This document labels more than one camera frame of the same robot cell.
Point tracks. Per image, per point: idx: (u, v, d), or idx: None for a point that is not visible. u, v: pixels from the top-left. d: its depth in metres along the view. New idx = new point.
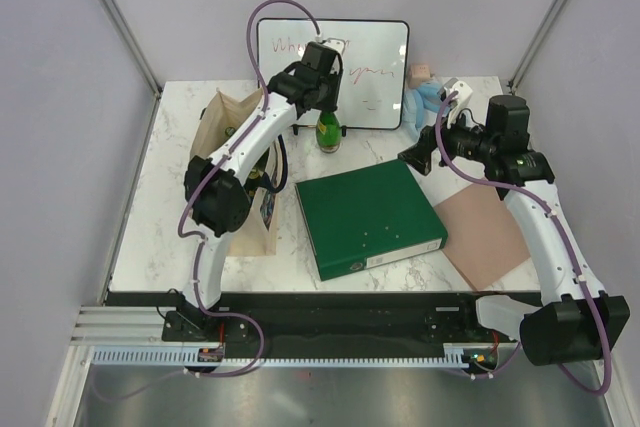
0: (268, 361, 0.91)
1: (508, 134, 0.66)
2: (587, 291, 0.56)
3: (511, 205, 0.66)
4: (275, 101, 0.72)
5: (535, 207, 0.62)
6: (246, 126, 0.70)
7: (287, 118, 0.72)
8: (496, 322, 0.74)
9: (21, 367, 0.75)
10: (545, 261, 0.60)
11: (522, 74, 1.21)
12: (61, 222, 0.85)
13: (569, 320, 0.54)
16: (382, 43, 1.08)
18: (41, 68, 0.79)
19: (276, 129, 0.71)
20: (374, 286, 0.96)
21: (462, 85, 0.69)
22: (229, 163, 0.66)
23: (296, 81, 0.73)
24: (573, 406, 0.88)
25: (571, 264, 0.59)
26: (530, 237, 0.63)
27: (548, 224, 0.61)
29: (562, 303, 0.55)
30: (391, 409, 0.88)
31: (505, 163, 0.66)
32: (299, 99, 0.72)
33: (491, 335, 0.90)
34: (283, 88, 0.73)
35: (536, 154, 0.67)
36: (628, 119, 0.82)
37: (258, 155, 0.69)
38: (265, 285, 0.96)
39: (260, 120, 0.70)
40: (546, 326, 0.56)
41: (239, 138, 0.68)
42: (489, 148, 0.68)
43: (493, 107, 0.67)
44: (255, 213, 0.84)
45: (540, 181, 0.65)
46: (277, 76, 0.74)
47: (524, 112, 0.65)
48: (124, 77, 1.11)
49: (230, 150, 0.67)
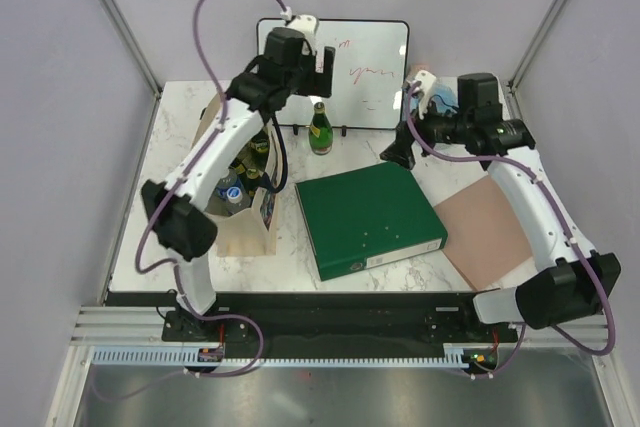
0: (268, 361, 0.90)
1: (481, 105, 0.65)
2: (580, 252, 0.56)
3: (496, 177, 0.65)
4: (235, 109, 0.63)
5: (519, 175, 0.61)
6: (202, 142, 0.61)
7: (251, 126, 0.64)
8: (495, 311, 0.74)
9: (21, 366, 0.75)
10: (535, 228, 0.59)
11: (522, 74, 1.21)
12: (61, 222, 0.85)
13: (565, 283, 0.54)
16: (383, 43, 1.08)
18: (39, 68, 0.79)
19: (239, 141, 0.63)
20: (374, 286, 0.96)
21: (424, 74, 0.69)
22: (186, 186, 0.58)
23: (260, 84, 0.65)
24: (572, 407, 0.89)
25: (560, 227, 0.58)
26: (517, 205, 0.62)
27: (534, 190, 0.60)
29: (557, 266, 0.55)
30: (392, 409, 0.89)
31: (485, 135, 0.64)
32: (264, 106, 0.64)
33: (491, 335, 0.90)
34: (244, 93, 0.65)
35: (515, 122, 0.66)
36: (628, 118, 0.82)
37: (221, 171, 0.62)
38: (265, 285, 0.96)
39: (220, 132, 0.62)
40: (543, 291, 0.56)
41: (196, 155, 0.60)
42: (465, 125, 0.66)
43: (461, 84, 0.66)
44: (255, 213, 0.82)
45: (520, 147, 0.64)
46: (236, 79, 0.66)
47: (491, 81, 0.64)
48: (124, 78, 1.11)
49: (185, 172, 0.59)
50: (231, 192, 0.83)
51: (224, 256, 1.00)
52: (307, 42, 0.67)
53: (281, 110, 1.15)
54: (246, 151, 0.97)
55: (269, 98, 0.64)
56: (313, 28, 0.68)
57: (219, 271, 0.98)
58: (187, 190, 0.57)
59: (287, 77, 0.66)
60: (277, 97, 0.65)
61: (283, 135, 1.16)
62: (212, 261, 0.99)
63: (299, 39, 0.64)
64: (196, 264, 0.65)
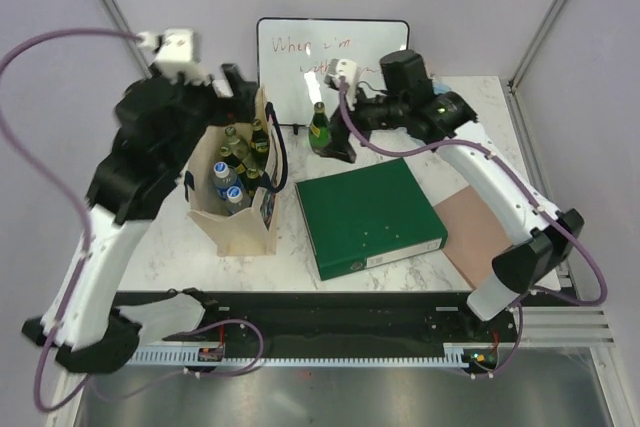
0: (270, 361, 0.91)
1: (413, 86, 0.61)
2: (550, 218, 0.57)
3: (447, 157, 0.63)
4: (100, 225, 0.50)
5: (473, 154, 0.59)
6: (72, 273, 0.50)
7: (128, 236, 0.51)
8: (484, 298, 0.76)
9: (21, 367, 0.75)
10: (501, 204, 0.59)
11: (522, 74, 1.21)
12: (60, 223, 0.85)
13: (544, 252, 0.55)
16: (383, 43, 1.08)
18: (38, 68, 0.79)
19: (119, 255, 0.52)
20: (374, 286, 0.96)
21: (344, 63, 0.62)
22: (63, 333, 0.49)
23: (127, 175, 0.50)
24: (572, 407, 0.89)
25: (525, 198, 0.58)
26: (477, 183, 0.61)
27: (491, 166, 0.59)
29: (534, 239, 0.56)
30: (392, 409, 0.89)
31: (425, 117, 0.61)
32: (137, 206, 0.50)
33: (491, 335, 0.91)
34: (112, 186, 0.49)
35: (448, 94, 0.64)
36: (628, 119, 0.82)
37: (104, 298, 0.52)
38: (265, 284, 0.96)
39: (86, 260, 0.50)
40: (524, 263, 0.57)
41: (66, 293, 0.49)
42: (402, 109, 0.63)
43: (385, 69, 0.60)
44: (255, 214, 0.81)
45: (464, 122, 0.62)
46: (96, 173, 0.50)
47: (415, 60, 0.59)
48: (123, 77, 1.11)
49: (58, 318, 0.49)
50: (231, 191, 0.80)
51: (224, 256, 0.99)
52: (182, 89, 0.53)
53: (281, 110, 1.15)
54: (246, 150, 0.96)
55: (142, 192, 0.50)
56: (189, 56, 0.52)
57: (218, 271, 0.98)
58: (65, 339, 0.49)
59: (159, 153, 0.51)
60: (153, 190, 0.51)
61: (283, 135, 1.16)
62: (212, 261, 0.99)
63: (159, 109, 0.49)
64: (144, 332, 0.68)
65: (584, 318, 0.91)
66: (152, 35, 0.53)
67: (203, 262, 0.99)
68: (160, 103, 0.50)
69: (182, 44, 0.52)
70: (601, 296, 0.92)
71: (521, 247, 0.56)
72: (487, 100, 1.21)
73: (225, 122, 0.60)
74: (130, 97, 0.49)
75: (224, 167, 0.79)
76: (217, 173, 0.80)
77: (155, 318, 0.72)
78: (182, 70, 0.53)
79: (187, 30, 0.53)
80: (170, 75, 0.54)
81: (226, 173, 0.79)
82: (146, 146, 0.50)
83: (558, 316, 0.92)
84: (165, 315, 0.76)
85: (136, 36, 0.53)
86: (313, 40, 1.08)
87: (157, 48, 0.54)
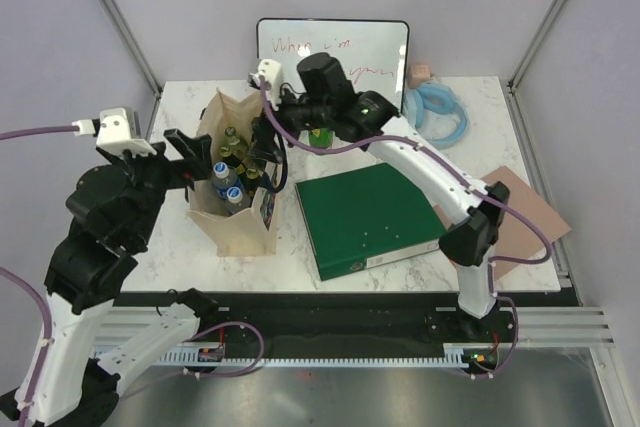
0: (271, 361, 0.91)
1: (336, 91, 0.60)
2: (484, 194, 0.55)
3: (379, 153, 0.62)
4: (60, 312, 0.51)
5: (403, 148, 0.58)
6: (38, 358, 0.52)
7: (88, 321, 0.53)
8: (465, 293, 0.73)
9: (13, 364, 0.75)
10: (435, 189, 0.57)
11: (522, 74, 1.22)
12: None
13: (481, 228, 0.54)
16: (383, 43, 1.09)
18: (37, 69, 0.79)
19: (85, 334, 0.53)
20: (374, 286, 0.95)
21: (267, 63, 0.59)
22: (36, 411, 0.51)
23: (82, 261, 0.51)
24: (574, 407, 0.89)
25: (456, 179, 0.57)
26: (410, 173, 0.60)
27: (420, 155, 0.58)
29: (471, 218, 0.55)
30: (392, 409, 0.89)
31: (351, 121, 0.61)
32: (92, 292, 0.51)
33: (491, 335, 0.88)
34: (68, 275, 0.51)
35: (368, 94, 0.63)
36: (628, 119, 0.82)
37: (74, 376, 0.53)
38: (264, 285, 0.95)
39: (50, 347, 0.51)
40: (464, 241, 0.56)
41: (35, 373, 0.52)
42: (324, 111, 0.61)
43: (306, 76, 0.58)
44: (254, 213, 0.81)
45: (389, 119, 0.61)
46: (53, 263, 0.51)
47: (334, 65, 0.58)
48: (123, 78, 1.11)
49: (28, 398, 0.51)
50: (231, 191, 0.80)
51: (224, 256, 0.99)
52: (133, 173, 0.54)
53: None
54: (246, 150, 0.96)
55: (99, 278, 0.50)
56: (129, 134, 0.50)
57: (218, 271, 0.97)
58: (36, 417, 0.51)
59: (119, 235, 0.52)
60: (111, 274, 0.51)
61: None
62: (212, 262, 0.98)
63: (113, 202, 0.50)
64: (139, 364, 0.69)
65: (585, 318, 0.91)
66: (87, 123, 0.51)
67: (203, 263, 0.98)
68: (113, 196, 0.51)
69: (118, 126, 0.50)
70: (601, 296, 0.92)
71: (459, 228, 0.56)
72: (487, 100, 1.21)
73: (184, 183, 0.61)
74: (81, 198, 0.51)
75: (224, 167, 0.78)
76: (217, 173, 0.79)
77: (139, 354, 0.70)
78: (126, 148, 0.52)
79: (118, 109, 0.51)
80: (115, 154, 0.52)
81: (226, 173, 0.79)
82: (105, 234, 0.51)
83: (558, 316, 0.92)
84: (153, 344, 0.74)
85: (70, 127, 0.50)
86: (314, 40, 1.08)
87: (95, 134, 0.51)
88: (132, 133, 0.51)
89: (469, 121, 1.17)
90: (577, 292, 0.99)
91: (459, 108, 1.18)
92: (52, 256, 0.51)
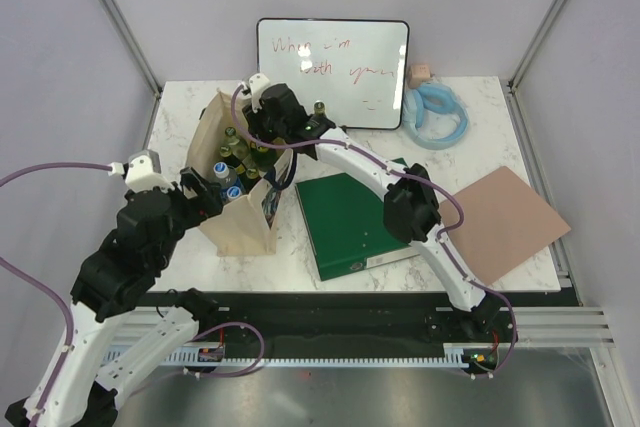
0: (271, 361, 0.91)
1: (290, 112, 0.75)
2: (400, 173, 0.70)
3: (324, 159, 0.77)
4: (83, 319, 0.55)
5: (337, 149, 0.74)
6: (54, 365, 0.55)
7: (108, 332, 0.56)
8: (447, 286, 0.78)
9: (15, 364, 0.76)
10: (364, 175, 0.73)
11: (521, 74, 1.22)
12: (57, 221, 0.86)
13: (401, 199, 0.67)
16: (383, 43, 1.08)
18: (39, 67, 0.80)
19: (102, 346, 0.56)
20: (374, 286, 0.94)
21: (258, 77, 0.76)
22: (45, 418, 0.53)
23: (111, 272, 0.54)
24: (574, 407, 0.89)
25: (378, 165, 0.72)
26: (348, 170, 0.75)
27: (350, 152, 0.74)
29: (393, 191, 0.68)
30: (392, 408, 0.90)
31: (302, 136, 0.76)
32: (117, 302, 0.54)
33: (491, 335, 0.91)
34: (98, 284, 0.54)
35: (317, 115, 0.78)
36: (628, 119, 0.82)
37: (86, 385, 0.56)
38: (265, 285, 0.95)
39: (68, 353, 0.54)
40: (393, 212, 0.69)
41: (49, 381, 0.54)
42: (281, 131, 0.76)
43: (265, 101, 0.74)
44: (251, 202, 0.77)
45: (330, 130, 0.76)
46: (82, 273, 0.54)
47: (287, 94, 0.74)
48: (123, 78, 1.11)
49: (40, 404, 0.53)
50: (231, 191, 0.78)
51: (224, 256, 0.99)
52: (160, 196, 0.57)
53: None
54: (246, 150, 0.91)
55: (125, 288, 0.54)
56: (153, 168, 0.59)
57: (219, 271, 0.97)
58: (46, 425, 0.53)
59: (148, 254, 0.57)
60: (135, 286, 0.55)
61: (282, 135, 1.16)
62: (212, 262, 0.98)
63: (157, 216, 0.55)
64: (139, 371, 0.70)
65: (584, 318, 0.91)
66: (118, 163, 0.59)
67: (203, 263, 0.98)
68: (159, 211, 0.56)
69: (143, 162, 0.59)
70: (601, 297, 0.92)
71: (385, 200, 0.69)
72: (486, 100, 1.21)
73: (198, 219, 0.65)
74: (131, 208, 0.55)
75: (224, 167, 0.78)
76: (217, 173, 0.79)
77: (137, 365, 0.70)
78: (150, 183, 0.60)
79: (146, 150, 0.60)
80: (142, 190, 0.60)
81: (226, 173, 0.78)
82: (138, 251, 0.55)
83: (557, 316, 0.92)
84: (152, 354, 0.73)
85: (104, 167, 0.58)
86: (314, 40, 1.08)
87: (124, 174, 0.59)
88: (155, 169, 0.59)
89: (469, 121, 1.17)
90: (576, 291, 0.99)
91: (458, 108, 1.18)
92: (82, 267, 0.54)
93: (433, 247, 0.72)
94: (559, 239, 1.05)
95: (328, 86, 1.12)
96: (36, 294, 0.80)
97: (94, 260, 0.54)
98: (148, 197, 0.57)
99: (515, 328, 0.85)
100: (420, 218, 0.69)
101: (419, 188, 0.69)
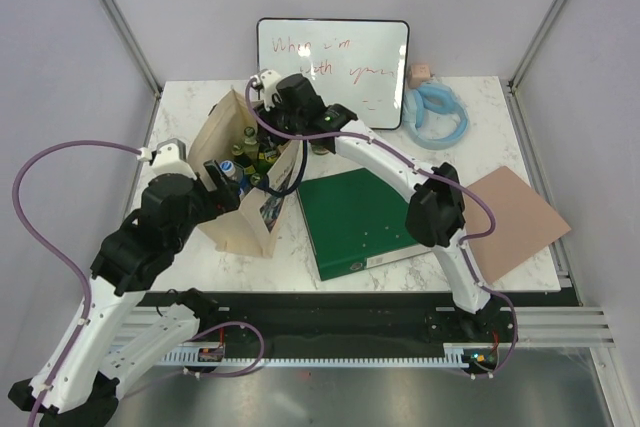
0: (271, 361, 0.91)
1: (306, 103, 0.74)
2: (427, 173, 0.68)
3: (344, 154, 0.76)
4: (100, 294, 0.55)
5: (359, 143, 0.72)
6: (68, 339, 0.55)
7: (123, 309, 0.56)
8: (451, 282, 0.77)
9: (16, 364, 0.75)
10: (388, 174, 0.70)
11: (522, 74, 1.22)
12: (59, 220, 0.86)
13: (430, 200, 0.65)
16: (382, 43, 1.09)
18: (38, 68, 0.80)
19: (116, 324, 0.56)
20: (374, 286, 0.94)
21: (270, 72, 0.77)
22: (51, 396, 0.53)
23: (132, 249, 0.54)
24: (573, 406, 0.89)
25: (405, 163, 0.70)
26: (370, 166, 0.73)
27: (374, 148, 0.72)
29: (421, 192, 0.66)
30: (392, 408, 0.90)
31: (321, 128, 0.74)
32: (137, 277, 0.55)
33: (491, 335, 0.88)
34: (118, 259, 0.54)
35: (336, 106, 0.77)
36: (628, 119, 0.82)
37: (94, 365, 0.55)
38: (265, 285, 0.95)
39: (83, 328, 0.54)
40: (419, 214, 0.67)
41: (58, 358, 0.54)
42: (298, 123, 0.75)
43: (280, 92, 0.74)
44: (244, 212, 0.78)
45: (349, 122, 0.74)
46: (104, 247, 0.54)
47: (303, 84, 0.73)
48: (123, 78, 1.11)
49: (50, 379, 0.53)
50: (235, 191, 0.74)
51: (225, 257, 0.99)
52: (178, 180, 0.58)
53: None
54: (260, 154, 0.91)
55: (144, 264, 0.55)
56: (179, 158, 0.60)
57: (219, 271, 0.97)
58: (53, 402, 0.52)
59: (168, 234, 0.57)
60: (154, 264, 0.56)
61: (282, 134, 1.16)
62: (212, 262, 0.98)
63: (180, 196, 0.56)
64: (144, 361, 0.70)
65: (584, 318, 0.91)
66: (146, 148, 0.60)
67: (203, 263, 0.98)
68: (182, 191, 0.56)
69: (171, 151, 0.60)
70: (601, 297, 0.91)
71: (412, 200, 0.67)
72: (487, 100, 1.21)
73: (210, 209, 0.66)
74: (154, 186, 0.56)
75: (230, 166, 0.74)
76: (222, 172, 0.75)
77: (139, 357, 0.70)
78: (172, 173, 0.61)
79: (175, 140, 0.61)
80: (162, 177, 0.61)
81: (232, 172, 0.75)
82: (159, 231, 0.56)
83: (557, 316, 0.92)
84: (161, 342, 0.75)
85: (133, 150, 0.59)
86: (314, 40, 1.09)
87: (151, 160, 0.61)
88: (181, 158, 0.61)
89: (469, 121, 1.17)
90: (576, 291, 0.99)
91: (458, 108, 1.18)
92: (103, 243, 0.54)
93: (454, 251, 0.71)
94: (559, 239, 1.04)
95: (328, 86, 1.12)
96: (38, 293, 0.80)
97: (115, 237, 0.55)
98: (164, 179, 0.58)
99: (515, 329, 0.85)
100: (447, 217, 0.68)
101: (445, 189, 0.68)
